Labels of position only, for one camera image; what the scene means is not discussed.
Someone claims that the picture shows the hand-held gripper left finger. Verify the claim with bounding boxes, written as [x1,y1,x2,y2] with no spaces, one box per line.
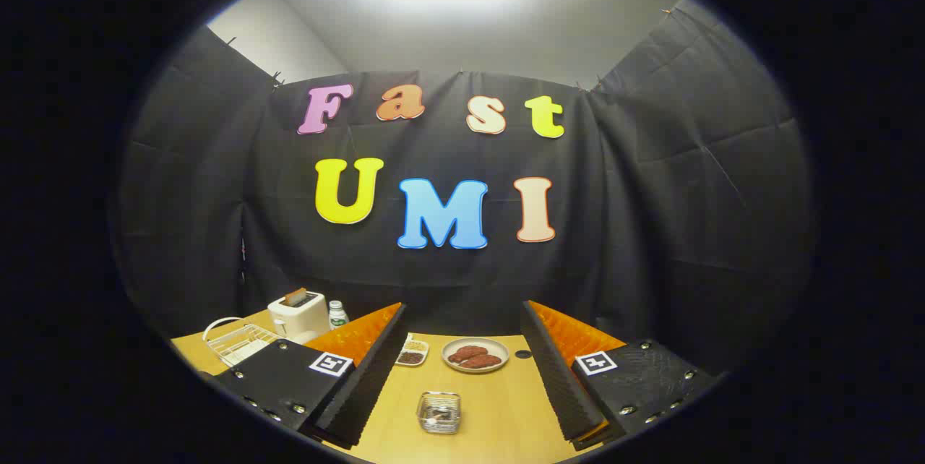
[212,301,408,450]

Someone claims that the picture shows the white wire dish rack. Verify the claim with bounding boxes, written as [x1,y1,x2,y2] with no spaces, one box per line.
[202,317,284,368]

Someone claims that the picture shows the white divided dish with beans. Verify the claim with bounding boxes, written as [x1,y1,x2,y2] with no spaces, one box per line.
[395,337,430,368]

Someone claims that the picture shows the metal wire basket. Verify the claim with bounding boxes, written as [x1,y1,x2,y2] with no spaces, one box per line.
[416,391,463,437]

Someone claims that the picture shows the white toaster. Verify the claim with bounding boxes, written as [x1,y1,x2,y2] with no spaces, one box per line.
[267,291,332,345]

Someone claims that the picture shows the grey plate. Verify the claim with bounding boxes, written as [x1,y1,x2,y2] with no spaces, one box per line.
[442,338,511,375]

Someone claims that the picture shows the black backdrop cloth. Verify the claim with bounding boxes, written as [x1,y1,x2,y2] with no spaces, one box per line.
[116,12,817,378]

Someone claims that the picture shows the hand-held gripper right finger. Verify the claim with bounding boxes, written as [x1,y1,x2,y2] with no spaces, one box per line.
[520,299,718,451]

